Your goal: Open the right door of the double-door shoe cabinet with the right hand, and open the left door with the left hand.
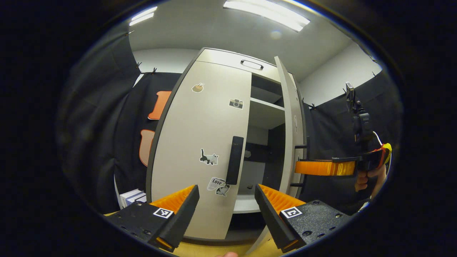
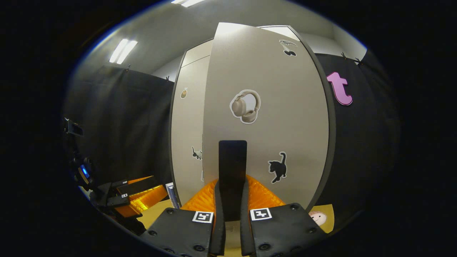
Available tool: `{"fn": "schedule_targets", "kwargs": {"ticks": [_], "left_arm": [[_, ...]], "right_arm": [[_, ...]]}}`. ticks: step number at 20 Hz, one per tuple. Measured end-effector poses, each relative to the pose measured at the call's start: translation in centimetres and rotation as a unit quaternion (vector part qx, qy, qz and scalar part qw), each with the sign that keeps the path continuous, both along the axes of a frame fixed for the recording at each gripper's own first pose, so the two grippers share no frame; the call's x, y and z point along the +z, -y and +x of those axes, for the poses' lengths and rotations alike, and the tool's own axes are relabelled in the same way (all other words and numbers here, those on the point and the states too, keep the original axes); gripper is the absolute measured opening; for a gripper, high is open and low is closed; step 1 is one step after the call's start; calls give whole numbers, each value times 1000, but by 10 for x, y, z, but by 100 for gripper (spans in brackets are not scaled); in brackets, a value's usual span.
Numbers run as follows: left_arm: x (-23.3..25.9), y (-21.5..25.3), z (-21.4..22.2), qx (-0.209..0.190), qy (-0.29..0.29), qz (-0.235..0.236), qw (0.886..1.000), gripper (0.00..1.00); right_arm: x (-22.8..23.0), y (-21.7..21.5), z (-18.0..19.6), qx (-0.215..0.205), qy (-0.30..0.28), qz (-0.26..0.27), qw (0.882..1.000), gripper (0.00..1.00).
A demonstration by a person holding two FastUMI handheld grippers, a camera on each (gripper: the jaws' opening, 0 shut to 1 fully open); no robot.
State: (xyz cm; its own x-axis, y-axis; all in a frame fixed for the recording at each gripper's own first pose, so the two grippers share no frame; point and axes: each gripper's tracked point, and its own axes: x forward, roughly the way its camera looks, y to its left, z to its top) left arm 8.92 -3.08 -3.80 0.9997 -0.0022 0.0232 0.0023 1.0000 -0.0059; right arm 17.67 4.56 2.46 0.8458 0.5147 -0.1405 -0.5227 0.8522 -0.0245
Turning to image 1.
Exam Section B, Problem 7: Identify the white cabinet shelf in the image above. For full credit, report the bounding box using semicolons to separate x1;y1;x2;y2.
249;97;286;130
233;195;261;214

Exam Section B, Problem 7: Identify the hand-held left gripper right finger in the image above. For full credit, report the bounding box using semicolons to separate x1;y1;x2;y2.
255;184;352;253

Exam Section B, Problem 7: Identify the stack of white boxes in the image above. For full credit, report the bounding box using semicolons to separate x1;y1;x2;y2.
120;189;147;208

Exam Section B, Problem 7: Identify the black backdrop cloth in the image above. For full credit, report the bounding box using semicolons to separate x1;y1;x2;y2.
298;70;402;215
55;21;182;215

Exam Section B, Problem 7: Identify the beige cabinet door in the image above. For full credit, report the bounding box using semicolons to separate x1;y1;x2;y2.
246;56;310;255
150;61;252;240

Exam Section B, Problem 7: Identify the black door handle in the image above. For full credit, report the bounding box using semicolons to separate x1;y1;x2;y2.
290;136;310;188
226;136;245;185

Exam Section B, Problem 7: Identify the beige cabinet flap panel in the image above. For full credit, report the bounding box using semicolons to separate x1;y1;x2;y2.
196;48;297;84

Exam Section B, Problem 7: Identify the beige double-door shoe cabinet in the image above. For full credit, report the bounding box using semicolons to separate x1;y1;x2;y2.
146;47;311;247

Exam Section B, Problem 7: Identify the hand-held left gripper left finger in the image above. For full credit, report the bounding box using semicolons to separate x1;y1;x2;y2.
105;185;200;253

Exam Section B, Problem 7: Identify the long ceiling light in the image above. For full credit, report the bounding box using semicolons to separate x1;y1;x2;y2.
223;0;311;32

